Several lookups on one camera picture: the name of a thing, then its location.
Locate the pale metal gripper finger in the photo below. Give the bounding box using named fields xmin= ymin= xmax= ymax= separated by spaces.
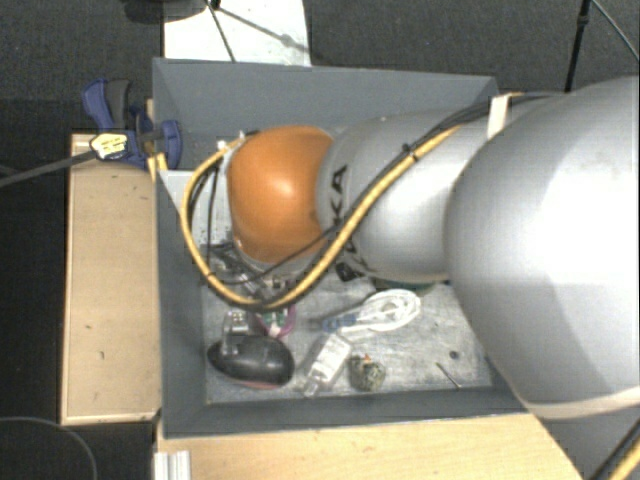
xmin=220 ymin=309 xmax=251 ymax=357

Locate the black oval object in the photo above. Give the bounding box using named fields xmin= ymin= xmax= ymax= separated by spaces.
xmin=206 ymin=334 xmax=296 ymax=389

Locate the grey metal bin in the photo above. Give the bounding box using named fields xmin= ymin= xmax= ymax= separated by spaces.
xmin=151 ymin=57 xmax=544 ymax=439

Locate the pale wood board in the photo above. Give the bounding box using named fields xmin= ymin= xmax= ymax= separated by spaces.
xmin=60 ymin=132 xmax=164 ymax=427

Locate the dark green lumpy object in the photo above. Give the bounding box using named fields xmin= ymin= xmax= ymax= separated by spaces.
xmin=347 ymin=353 xmax=388 ymax=393

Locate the teal round object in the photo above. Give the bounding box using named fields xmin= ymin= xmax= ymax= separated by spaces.
xmin=372 ymin=276 xmax=449 ymax=297

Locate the thin dark rod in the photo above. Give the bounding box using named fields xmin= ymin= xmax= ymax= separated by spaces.
xmin=434 ymin=362 xmax=462 ymax=390

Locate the white coiled cable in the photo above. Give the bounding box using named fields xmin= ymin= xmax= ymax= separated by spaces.
xmin=319 ymin=289 xmax=423 ymax=335

